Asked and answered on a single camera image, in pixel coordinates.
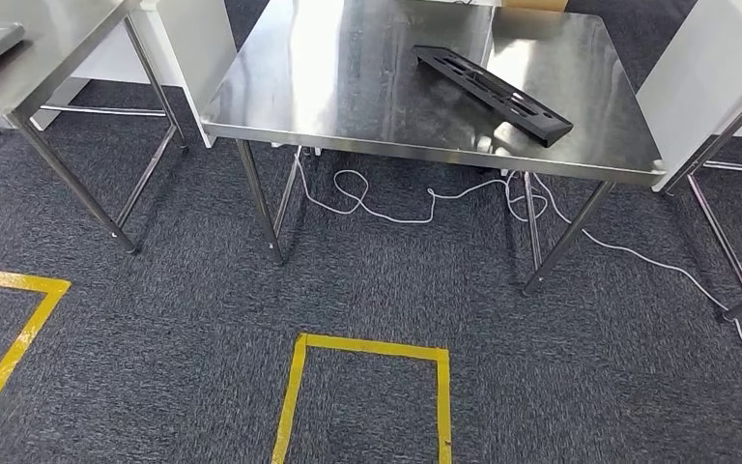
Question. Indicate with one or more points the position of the black plastic plate holder part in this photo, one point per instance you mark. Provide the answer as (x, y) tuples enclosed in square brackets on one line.
[(505, 96)]

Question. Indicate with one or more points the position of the yellow floor tape square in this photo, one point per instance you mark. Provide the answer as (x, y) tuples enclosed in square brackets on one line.
[(371, 346), (25, 333)]

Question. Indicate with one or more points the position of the white cabinet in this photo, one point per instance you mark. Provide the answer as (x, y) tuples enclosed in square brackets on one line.
[(198, 45), (697, 64)]

